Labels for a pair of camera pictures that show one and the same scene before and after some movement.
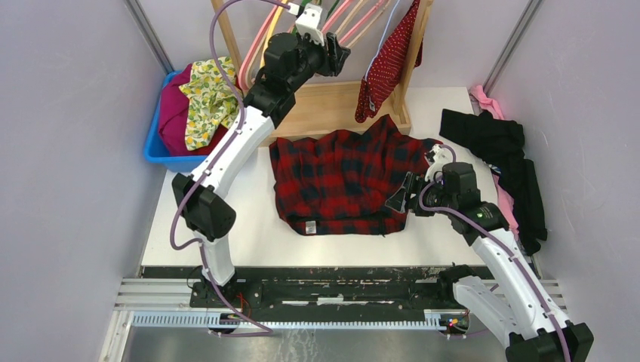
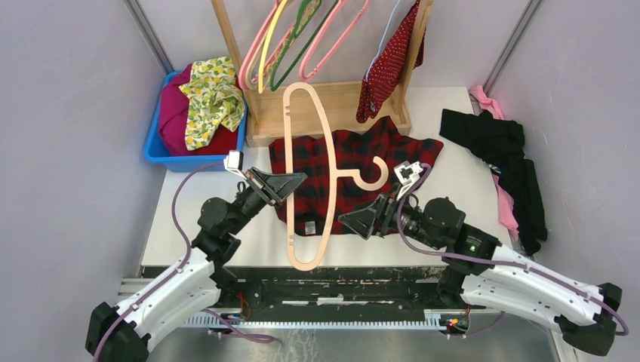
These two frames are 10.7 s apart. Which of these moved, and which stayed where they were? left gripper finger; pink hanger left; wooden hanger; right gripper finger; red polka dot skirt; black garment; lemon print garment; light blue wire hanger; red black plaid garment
Moved: right gripper finger; wooden hanger; left gripper finger
Stayed: black garment; red black plaid garment; light blue wire hanger; pink hanger left; red polka dot skirt; lemon print garment
